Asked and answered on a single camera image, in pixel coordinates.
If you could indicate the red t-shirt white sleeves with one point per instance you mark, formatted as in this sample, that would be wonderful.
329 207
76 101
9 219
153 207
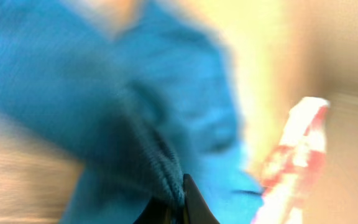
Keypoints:
289 172

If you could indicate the blue t-shirt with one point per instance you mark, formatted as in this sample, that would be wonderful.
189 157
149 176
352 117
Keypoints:
140 111

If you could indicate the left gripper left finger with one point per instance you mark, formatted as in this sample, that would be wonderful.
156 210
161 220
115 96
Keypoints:
156 212

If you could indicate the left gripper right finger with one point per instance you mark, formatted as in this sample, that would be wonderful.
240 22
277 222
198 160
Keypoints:
196 211

